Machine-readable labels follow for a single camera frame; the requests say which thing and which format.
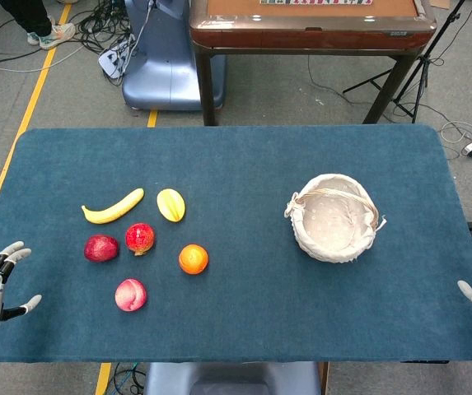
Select wicker basket with cloth liner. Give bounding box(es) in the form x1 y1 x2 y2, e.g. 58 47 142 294
283 173 388 263

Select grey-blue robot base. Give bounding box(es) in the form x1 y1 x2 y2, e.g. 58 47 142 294
143 360 322 395

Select dark red apple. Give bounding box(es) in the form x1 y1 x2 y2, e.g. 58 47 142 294
83 234 120 263

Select pink peach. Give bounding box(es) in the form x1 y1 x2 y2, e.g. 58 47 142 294
114 277 148 313

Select yellow banana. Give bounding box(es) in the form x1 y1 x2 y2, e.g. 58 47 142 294
81 188 145 225

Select red pomegranate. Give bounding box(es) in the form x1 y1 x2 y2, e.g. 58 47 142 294
124 222 157 257

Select yellow starfruit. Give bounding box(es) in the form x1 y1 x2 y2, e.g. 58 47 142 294
156 188 187 224

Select orange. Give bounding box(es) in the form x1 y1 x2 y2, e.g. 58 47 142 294
178 243 210 276

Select black tripod stand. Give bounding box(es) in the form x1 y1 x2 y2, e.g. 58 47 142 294
342 0 472 124

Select blue table cloth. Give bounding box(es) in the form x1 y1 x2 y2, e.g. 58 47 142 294
0 125 472 364

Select person in black trousers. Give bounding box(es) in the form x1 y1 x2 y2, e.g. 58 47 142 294
0 0 76 51

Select brown mahjong table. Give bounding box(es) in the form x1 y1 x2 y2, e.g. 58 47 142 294
189 0 437 127

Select thin white cable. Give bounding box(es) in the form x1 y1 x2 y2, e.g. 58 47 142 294
440 120 472 145

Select cables under table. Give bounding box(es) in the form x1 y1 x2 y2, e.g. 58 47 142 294
111 361 148 395

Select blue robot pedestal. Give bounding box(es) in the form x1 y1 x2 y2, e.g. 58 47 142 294
121 0 227 112

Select black cable bundle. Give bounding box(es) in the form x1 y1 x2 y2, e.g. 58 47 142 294
70 2 138 87

